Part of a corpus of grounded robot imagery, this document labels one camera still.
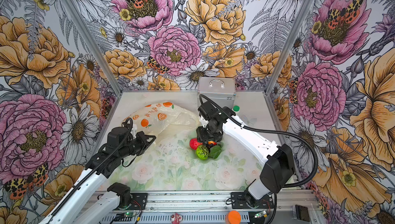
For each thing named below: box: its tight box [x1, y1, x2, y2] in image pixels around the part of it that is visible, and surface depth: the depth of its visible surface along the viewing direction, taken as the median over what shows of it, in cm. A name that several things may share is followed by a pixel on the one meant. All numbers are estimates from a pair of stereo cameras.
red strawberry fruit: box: [189, 138, 203, 151], surface depth 87 cm
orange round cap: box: [224, 210, 242, 224], surface depth 62 cm
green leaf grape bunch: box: [208, 144, 222, 159], surface depth 84 cm
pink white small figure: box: [170, 212, 183, 224], surface depth 67 cm
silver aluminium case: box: [197, 76, 237, 109], surface depth 107 cm
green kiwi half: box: [195, 144, 209, 161], surface depth 82 cm
